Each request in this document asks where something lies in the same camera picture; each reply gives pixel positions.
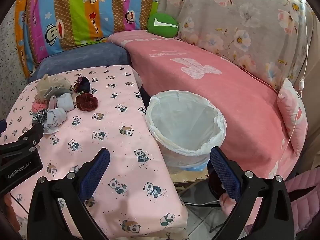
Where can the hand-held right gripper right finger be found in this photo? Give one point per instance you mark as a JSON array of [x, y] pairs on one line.
[[223, 173]]

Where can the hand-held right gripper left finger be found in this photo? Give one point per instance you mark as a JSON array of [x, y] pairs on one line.
[[96, 172]]

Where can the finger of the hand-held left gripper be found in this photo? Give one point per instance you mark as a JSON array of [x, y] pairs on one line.
[[2, 126], [27, 136]]

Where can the pink watermelon plush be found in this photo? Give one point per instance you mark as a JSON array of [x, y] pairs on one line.
[[38, 105]]

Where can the light blue cloth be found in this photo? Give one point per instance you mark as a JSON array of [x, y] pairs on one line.
[[65, 102]]

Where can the white plastic bag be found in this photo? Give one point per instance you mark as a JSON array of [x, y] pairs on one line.
[[185, 125]]

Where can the black white patterned scrunchie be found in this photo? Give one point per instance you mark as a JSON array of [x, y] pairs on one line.
[[39, 117]]

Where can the light grey sock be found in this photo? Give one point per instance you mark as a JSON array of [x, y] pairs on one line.
[[55, 118]]

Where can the wooden board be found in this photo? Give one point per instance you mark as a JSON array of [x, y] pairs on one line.
[[186, 177]]

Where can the pink panda print cloth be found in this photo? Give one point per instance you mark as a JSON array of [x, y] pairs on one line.
[[112, 130]]

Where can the beige mesh bag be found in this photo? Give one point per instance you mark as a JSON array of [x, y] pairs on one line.
[[51, 85]]

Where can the maroon scrunchie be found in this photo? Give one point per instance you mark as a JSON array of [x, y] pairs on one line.
[[87, 102]]

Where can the navy scrunchie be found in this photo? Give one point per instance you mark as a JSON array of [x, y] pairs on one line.
[[83, 83]]

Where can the pink blanket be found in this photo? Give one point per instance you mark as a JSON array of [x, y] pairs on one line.
[[225, 92]]

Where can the pink quilted backpack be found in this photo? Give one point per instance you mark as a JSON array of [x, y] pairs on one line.
[[302, 195]]

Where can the pink pillow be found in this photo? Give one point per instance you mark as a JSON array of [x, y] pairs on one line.
[[291, 110]]

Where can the blue cushion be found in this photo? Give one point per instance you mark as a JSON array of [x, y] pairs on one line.
[[87, 55]]

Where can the colourful monkey cartoon pillow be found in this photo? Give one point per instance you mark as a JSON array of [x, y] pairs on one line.
[[75, 12]]

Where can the grey floral cloth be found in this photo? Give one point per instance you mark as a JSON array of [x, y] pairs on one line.
[[237, 22]]

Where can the green round cushion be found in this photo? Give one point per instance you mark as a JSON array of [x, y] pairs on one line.
[[161, 25]]

